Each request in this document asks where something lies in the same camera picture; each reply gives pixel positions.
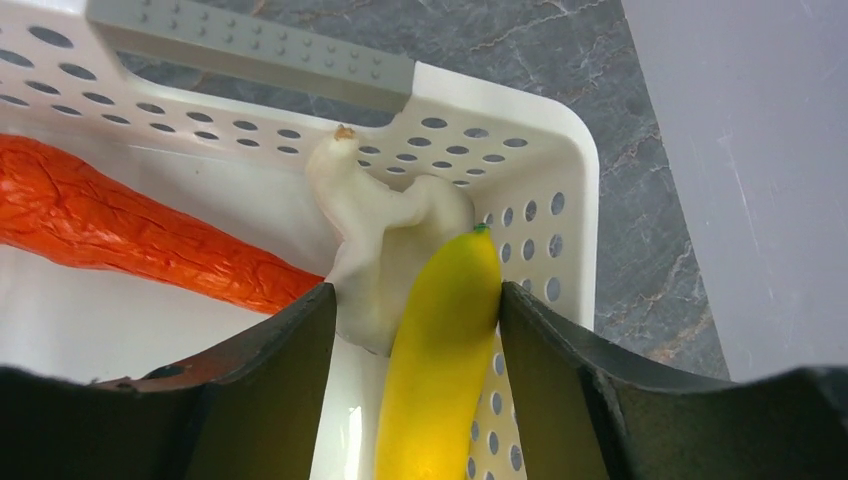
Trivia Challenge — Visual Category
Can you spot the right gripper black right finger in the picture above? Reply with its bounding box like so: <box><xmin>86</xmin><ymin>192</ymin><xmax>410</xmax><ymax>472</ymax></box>
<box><xmin>500</xmin><ymin>282</ymin><xmax>847</xmax><ymax>479</ymax></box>

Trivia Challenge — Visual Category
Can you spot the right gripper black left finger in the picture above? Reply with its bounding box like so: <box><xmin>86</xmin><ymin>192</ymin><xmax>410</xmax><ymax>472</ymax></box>
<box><xmin>1</xmin><ymin>283</ymin><xmax>336</xmax><ymax>479</ymax></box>

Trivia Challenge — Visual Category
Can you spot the yellow toy banana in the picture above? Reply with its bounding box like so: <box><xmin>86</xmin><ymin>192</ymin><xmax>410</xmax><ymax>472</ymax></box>
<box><xmin>374</xmin><ymin>224</ymin><xmax>502</xmax><ymax>479</ymax></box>

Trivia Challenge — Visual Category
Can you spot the white toy mushroom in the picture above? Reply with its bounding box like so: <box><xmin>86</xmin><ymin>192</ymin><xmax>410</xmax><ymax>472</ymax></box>
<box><xmin>305</xmin><ymin>125</ymin><xmax>475</xmax><ymax>356</ymax></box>

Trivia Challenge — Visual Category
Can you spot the red toy chili pepper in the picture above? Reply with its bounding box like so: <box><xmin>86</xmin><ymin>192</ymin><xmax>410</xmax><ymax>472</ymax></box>
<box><xmin>1</xmin><ymin>134</ymin><xmax>324</xmax><ymax>314</ymax></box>

